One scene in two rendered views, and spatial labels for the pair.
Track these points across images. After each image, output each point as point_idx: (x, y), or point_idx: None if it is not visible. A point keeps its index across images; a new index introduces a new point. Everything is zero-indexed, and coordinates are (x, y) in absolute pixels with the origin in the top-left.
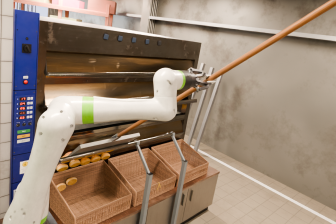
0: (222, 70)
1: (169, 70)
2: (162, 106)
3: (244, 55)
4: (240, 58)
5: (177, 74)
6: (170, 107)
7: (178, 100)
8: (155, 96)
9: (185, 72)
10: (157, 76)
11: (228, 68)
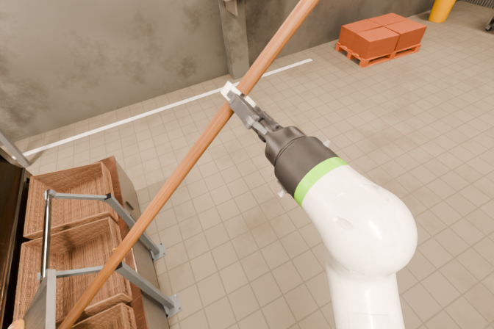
0: (271, 59)
1: (396, 205)
2: None
3: None
4: (307, 9)
5: (368, 180)
6: None
7: (181, 182)
8: (376, 281)
9: (321, 146)
10: (403, 261)
11: (282, 48)
